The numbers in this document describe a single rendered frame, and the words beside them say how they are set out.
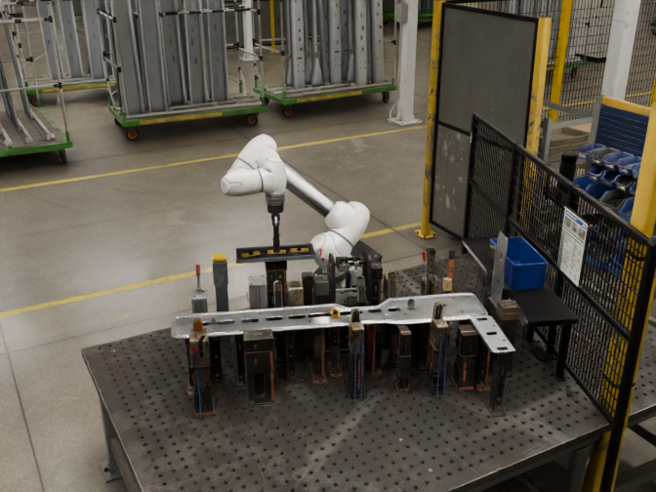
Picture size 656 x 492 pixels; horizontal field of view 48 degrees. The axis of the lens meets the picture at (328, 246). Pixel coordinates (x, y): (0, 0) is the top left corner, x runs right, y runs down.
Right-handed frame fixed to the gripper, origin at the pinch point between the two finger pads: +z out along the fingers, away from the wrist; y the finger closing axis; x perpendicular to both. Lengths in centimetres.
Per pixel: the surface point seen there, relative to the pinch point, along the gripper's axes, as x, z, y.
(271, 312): -3.0, 20.0, 29.2
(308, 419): 11, 50, 66
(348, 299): 32.4, 23.4, 12.9
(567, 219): 126, -20, 27
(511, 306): 100, 14, 41
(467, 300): 86, 20, 24
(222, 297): -26.3, 24.1, 5.5
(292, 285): 6.5, 12.0, 19.1
